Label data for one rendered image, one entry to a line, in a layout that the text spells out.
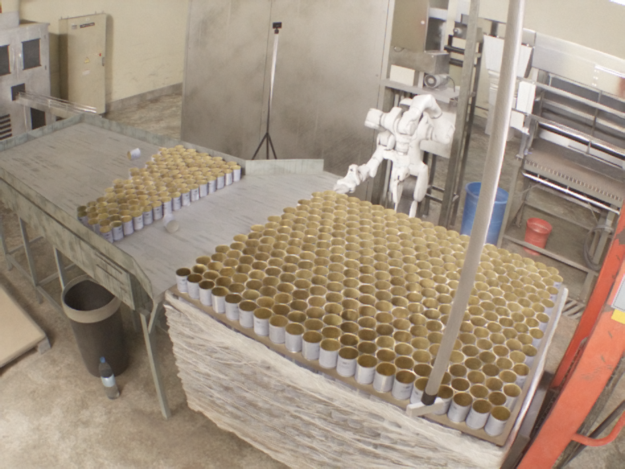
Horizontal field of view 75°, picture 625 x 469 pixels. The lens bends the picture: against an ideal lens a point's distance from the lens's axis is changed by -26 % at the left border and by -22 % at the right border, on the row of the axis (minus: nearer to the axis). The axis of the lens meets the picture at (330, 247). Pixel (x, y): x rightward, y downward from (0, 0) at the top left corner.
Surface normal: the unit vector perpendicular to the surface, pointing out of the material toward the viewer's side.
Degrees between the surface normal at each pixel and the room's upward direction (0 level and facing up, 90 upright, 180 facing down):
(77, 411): 0
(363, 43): 90
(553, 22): 90
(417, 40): 90
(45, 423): 0
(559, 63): 90
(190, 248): 0
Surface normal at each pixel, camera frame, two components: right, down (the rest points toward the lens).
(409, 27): -0.54, 0.38
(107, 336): 0.74, 0.44
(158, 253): 0.09, -0.86
